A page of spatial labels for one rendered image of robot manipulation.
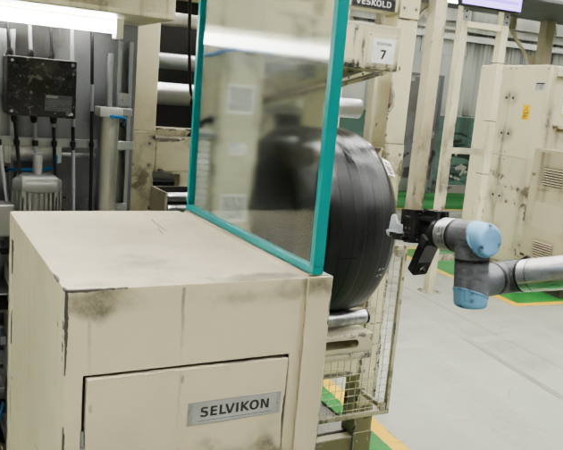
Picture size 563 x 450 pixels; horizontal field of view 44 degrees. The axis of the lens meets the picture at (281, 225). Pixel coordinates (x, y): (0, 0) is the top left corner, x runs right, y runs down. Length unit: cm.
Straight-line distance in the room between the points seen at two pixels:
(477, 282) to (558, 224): 497
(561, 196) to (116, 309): 578
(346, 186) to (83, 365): 108
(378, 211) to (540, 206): 485
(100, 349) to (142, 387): 8
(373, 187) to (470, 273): 46
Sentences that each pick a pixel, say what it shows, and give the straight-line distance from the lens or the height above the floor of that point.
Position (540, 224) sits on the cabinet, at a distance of 670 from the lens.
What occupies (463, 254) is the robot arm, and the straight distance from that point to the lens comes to 158.
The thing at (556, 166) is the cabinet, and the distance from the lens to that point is 659.
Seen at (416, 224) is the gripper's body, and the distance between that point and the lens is 171.
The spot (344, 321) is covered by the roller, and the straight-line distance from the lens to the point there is 208.
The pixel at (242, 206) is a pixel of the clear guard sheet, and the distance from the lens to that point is 129.
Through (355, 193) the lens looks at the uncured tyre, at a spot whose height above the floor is 129.
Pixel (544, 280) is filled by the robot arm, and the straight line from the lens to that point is 163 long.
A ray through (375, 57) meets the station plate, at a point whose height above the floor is 168.
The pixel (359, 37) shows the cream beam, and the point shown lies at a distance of 237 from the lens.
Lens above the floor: 153
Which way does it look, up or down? 10 degrees down
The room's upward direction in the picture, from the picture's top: 5 degrees clockwise
